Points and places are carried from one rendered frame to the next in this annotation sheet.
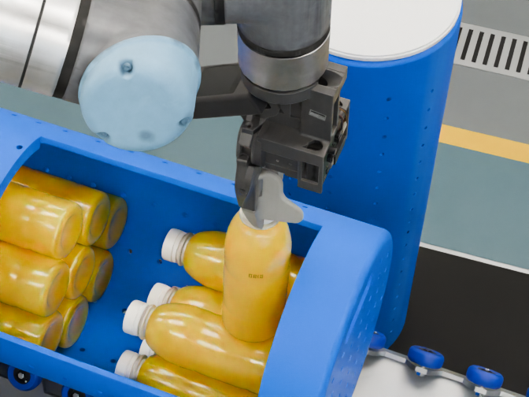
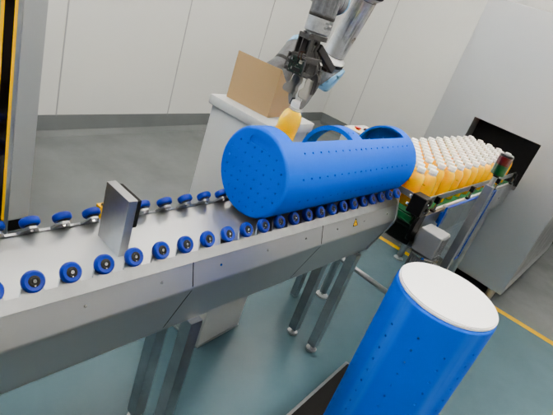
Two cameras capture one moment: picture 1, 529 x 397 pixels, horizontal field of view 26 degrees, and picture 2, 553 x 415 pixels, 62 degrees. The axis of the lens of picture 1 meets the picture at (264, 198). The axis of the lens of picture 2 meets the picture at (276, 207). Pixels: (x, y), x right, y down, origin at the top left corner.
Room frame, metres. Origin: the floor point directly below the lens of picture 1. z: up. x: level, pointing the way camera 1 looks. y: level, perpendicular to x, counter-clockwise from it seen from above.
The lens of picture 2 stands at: (1.03, -1.35, 1.61)
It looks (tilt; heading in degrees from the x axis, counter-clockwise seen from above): 25 degrees down; 103
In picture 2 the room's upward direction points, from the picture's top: 20 degrees clockwise
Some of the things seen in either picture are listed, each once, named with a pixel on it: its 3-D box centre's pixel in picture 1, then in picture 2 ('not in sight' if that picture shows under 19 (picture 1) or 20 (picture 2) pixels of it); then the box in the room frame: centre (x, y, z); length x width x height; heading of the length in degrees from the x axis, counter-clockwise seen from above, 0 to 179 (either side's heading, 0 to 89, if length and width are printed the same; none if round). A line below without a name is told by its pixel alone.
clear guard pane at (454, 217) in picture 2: not in sight; (453, 235); (1.46, 1.23, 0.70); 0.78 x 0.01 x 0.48; 68
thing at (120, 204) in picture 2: not in sight; (119, 218); (0.48, -0.50, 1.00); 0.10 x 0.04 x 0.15; 158
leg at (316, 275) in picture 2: not in sight; (311, 286); (0.88, 0.70, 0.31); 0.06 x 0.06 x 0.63; 68
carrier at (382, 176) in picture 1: (350, 177); (382, 404); (1.29, -0.16, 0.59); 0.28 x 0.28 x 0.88
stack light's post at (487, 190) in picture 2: not in sight; (438, 277); (1.45, 0.96, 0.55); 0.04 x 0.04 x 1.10; 68
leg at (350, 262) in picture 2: not in sight; (332, 303); (1.01, 0.65, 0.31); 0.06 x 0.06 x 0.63; 68
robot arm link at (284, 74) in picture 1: (284, 42); (318, 26); (0.67, -0.02, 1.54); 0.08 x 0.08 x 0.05
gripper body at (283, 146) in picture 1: (290, 113); (307, 55); (0.67, -0.02, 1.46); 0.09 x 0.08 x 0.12; 68
